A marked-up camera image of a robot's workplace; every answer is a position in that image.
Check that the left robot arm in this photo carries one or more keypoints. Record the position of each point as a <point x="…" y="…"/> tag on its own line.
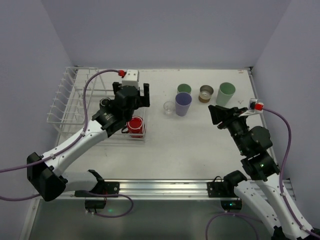
<point x="46" y="172"/>

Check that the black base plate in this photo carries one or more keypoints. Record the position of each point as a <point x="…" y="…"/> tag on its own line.
<point x="95" y="200"/>
<point x="221" y="191"/>

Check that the lavender plastic cup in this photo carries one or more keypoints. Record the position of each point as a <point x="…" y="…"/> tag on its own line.
<point x="183" y="101"/>

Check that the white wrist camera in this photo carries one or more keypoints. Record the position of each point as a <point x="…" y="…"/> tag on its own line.
<point x="255" y="107"/>
<point x="131" y="78"/>

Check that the small clear faceted glass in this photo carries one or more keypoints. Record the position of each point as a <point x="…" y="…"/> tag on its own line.
<point x="169" y="107"/>

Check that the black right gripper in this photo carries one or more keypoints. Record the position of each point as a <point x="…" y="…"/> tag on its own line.
<point x="225" y="120"/>

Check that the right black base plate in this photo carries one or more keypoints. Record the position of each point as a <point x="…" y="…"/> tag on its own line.
<point x="221" y="191"/>

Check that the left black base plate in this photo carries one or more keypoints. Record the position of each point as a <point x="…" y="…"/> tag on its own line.
<point x="95" y="200"/>

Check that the aluminium mounting rail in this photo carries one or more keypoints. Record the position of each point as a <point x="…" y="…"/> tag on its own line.
<point x="136" y="189"/>

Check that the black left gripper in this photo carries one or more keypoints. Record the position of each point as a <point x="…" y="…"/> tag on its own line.
<point x="145" y="99"/>

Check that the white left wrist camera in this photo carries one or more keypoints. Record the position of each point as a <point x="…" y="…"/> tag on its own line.
<point x="131" y="78"/>

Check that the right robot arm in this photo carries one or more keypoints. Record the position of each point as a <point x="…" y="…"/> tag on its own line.
<point x="262" y="187"/>

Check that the red mug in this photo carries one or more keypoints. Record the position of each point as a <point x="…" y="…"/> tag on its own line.
<point x="134" y="127"/>

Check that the white wire dish rack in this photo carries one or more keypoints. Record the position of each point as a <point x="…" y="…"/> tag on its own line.
<point x="78" y="96"/>

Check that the tall light green cup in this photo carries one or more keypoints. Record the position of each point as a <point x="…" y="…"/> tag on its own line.
<point x="225" y="92"/>

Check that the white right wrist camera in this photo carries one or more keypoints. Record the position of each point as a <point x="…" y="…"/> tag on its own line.
<point x="255" y="107"/>

